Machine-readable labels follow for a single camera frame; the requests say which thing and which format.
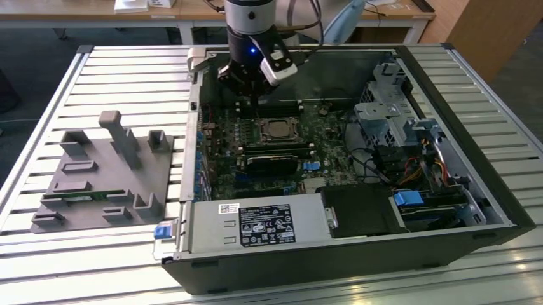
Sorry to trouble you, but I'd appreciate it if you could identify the white cardboard box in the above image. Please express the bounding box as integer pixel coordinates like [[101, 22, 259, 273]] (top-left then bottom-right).
[[113, 0, 151, 14]]

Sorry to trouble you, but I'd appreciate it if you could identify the wooden cabinet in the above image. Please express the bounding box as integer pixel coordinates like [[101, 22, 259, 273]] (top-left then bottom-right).
[[418, 0, 543, 83]]

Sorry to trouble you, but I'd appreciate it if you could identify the grey plastic parts rack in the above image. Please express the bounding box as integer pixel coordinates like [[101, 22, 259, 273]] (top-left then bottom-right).
[[29, 110, 176, 235]]

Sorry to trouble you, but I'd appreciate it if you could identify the green motherboard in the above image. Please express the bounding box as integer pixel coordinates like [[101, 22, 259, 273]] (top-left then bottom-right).
[[199, 101, 366, 201]]

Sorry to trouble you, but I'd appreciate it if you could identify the CPU socket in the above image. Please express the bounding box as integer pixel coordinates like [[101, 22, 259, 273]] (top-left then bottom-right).
[[258, 117, 304, 144]]

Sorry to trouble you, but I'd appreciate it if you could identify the pale blue teach pendant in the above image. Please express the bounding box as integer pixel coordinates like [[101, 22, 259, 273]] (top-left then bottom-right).
[[324, 0, 367, 44]]

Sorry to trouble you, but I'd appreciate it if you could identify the yellow red wire bundle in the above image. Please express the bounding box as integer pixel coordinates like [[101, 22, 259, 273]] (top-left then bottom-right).
[[398, 157, 451, 185]]

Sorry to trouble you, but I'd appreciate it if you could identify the silver power supply unit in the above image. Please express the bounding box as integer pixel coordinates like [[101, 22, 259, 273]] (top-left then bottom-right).
[[186, 193, 332, 254]]

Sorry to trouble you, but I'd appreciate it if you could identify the green RAM stick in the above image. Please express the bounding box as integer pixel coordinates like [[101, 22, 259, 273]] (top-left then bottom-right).
[[63, 189, 128, 201]]

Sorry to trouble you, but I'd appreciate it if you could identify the blue case latch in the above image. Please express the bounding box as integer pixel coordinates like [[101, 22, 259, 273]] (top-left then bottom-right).
[[152, 223, 176, 240]]

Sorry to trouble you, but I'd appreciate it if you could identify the wooden desk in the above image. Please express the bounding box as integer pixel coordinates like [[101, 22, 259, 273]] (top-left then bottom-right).
[[0, 0, 438, 45]]

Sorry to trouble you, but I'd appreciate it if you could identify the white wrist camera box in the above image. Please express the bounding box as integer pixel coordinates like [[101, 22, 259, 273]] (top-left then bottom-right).
[[248, 31, 300, 86]]

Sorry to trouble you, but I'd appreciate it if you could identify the silver metal drive cage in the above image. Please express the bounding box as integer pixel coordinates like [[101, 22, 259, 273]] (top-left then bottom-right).
[[354, 62, 426, 150]]

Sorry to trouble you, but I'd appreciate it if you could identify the black graphics card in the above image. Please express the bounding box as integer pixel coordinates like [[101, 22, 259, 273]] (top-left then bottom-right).
[[244, 154, 298, 177]]

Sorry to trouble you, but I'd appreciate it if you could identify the small silver heat sink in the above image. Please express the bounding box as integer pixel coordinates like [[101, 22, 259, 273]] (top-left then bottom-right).
[[303, 177, 330, 193]]

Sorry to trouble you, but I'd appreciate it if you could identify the black open PC case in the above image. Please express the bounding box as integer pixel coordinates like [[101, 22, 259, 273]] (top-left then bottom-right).
[[160, 44, 535, 295]]

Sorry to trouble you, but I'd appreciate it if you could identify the black RAM slot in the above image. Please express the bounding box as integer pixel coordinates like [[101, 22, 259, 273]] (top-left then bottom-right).
[[239, 100, 303, 117]]

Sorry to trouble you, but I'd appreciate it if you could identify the square silver CPU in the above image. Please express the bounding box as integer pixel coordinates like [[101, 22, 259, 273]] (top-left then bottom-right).
[[267, 122, 295, 137]]

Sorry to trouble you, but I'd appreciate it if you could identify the blue disk carrier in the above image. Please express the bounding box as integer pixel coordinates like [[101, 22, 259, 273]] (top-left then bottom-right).
[[392, 189, 426, 209]]

